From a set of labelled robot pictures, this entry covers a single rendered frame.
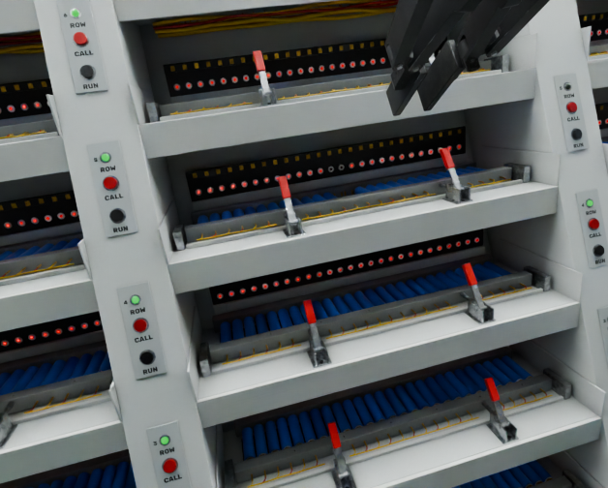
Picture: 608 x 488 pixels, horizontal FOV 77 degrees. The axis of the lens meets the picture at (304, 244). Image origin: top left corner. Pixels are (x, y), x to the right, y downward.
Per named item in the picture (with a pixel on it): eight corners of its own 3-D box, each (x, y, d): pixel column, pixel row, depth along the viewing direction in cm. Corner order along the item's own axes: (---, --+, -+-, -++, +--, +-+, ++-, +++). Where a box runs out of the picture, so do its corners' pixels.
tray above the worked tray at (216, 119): (534, 98, 62) (540, 0, 58) (146, 159, 52) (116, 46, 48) (460, 103, 81) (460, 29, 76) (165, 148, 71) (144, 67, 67)
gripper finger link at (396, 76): (426, 52, 32) (393, 57, 32) (404, 89, 37) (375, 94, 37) (421, 38, 33) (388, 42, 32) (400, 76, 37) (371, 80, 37)
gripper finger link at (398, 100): (428, 73, 34) (420, 74, 34) (400, 115, 41) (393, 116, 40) (418, 43, 34) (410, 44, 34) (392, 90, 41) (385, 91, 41)
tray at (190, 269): (556, 213, 63) (561, 154, 59) (175, 294, 53) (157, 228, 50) (477, 191, 81) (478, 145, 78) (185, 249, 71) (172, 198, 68)
